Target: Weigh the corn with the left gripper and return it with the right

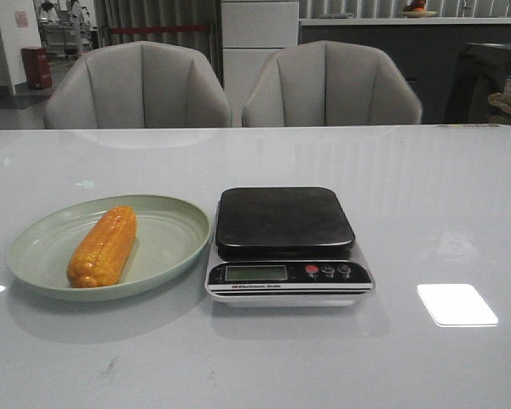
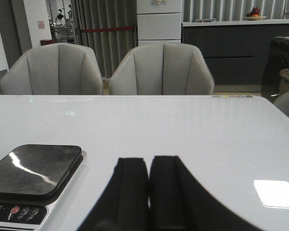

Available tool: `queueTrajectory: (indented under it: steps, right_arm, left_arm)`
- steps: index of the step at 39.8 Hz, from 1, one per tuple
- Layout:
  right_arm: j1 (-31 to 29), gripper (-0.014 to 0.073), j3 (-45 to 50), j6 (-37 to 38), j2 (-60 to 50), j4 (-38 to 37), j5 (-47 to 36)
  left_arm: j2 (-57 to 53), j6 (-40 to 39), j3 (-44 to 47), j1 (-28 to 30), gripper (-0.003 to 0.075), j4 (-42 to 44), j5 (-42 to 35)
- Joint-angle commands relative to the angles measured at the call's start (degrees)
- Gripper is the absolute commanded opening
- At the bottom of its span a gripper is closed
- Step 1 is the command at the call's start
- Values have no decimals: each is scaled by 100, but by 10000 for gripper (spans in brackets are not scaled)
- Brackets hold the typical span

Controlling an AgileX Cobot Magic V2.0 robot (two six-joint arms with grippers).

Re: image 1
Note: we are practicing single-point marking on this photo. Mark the orange corn cob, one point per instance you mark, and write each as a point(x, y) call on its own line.
point(100, 257)

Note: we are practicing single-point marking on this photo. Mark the black silver kitchen scale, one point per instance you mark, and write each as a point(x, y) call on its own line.
point(285, 247)

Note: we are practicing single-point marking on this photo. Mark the light green plate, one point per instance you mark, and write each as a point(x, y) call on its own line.
point(171, 234)

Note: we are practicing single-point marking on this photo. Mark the grey armchair right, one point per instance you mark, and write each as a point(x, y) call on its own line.
point(326, 83)

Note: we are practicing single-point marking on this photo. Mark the grey armchair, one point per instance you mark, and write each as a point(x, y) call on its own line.
point(326, 83)
point(139, 85)

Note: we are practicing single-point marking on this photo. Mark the grey armchair left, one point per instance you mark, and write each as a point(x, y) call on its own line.
point(139, 85)

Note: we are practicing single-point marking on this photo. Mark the white cabinet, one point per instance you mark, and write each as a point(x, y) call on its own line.
point(250, 32)

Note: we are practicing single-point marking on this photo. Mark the dark grey counter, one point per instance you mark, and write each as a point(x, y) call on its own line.
point(424, 49)

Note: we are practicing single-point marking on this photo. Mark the fruit bowl on counter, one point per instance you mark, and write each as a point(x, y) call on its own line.
point(417, 9)

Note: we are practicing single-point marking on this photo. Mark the red bin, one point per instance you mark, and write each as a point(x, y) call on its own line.
point(37, 68)

